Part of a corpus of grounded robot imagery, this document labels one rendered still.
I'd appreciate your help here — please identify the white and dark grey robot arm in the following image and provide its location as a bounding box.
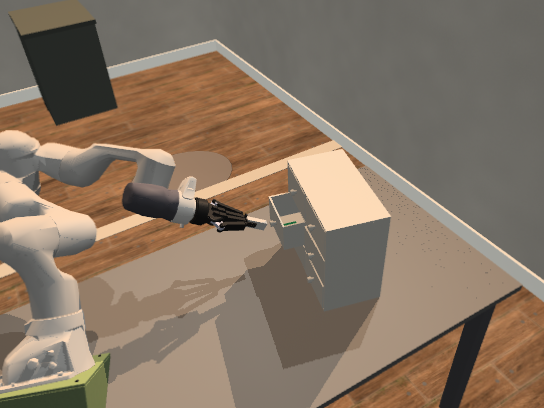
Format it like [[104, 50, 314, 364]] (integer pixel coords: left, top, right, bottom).
[[0, 131, 196, 394]]

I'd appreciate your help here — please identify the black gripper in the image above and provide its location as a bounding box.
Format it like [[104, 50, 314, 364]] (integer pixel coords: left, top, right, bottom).
[[189, 197, 267, 232]]

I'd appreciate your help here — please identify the white chest of drawers with wooden top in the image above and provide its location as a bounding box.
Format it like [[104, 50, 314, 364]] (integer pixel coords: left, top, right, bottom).
[[287, 149, 391, 312]]

